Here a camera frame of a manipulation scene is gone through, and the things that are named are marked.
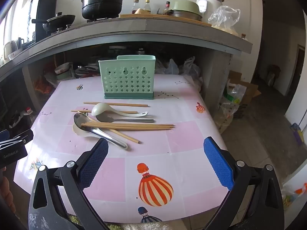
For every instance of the grey kitchen counter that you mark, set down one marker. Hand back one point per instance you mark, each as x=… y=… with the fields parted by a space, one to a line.
x=144 y=32

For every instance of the blue and purple toy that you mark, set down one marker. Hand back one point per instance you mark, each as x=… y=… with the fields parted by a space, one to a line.
x=297 y=133

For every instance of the cardboard box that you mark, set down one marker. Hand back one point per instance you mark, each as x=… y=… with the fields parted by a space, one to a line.
x=249 y=88

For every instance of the dark cap glass bottle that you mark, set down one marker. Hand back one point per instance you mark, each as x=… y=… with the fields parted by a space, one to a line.
x=135 y=6

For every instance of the white container with woven lid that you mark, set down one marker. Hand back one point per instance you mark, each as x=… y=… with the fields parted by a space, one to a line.
x=211 y=7

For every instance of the large metal spoon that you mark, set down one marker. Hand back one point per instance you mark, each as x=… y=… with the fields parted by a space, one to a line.
x=80 y=119

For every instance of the orange plastic bag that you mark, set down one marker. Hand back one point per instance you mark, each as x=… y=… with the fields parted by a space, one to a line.
x=42 y=86

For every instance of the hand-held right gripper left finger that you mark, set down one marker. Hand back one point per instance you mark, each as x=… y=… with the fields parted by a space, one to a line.
x=94 y=163

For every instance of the yellow cap glass bottle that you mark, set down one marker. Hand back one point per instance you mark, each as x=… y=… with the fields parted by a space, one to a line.
x=147 y=6

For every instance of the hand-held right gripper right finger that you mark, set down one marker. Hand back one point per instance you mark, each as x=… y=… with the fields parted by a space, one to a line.
x=219 y=165

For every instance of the black kitchen appliance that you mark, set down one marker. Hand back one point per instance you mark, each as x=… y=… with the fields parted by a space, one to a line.
x=44 y=7

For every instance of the gas stove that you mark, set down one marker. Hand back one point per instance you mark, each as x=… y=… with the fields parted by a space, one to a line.
x=103 y=19

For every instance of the person's left hand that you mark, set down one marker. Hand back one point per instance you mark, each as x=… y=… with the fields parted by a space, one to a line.
x=6 y=191

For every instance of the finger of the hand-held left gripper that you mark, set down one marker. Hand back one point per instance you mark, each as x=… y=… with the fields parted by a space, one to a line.
x=24 y=136

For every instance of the black stockpot with lid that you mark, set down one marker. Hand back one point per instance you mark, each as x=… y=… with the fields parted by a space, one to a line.
x=102 y=4

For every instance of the black frying pan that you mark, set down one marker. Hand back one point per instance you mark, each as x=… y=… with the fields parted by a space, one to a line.
x=60 y=20

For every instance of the green basin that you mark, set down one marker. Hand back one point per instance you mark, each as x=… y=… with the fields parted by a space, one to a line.
x=184 y=6

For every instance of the red cap glass bottle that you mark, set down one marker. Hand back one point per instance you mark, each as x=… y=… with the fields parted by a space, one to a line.
x=167 y=7

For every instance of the white patterned bowl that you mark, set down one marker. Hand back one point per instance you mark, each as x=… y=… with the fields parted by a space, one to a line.
x=62 y=68

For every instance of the green star-cutout utensil holder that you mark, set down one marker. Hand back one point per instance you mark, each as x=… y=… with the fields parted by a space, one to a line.
x=127 y=81

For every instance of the plastic bag of goods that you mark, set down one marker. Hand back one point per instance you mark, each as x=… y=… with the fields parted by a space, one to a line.
x=230 y=105

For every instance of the metal basin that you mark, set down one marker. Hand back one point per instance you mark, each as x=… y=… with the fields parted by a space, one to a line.
x=187 y=16

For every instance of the clear plastic bag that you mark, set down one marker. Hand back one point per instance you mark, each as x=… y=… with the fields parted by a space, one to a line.
x=226 y=19

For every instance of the white plastic bag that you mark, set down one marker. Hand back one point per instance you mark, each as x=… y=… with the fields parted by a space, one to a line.
x=193 y=68
x=171 y=68

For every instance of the pink printed tablecloth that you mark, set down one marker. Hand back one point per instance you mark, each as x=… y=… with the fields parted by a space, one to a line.
x=182 y=115

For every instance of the white mug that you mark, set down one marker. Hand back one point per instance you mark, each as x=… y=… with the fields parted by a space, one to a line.
x=7 y=49

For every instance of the small metal spoon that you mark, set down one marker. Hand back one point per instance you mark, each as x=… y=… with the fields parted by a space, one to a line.
x=105 y=118

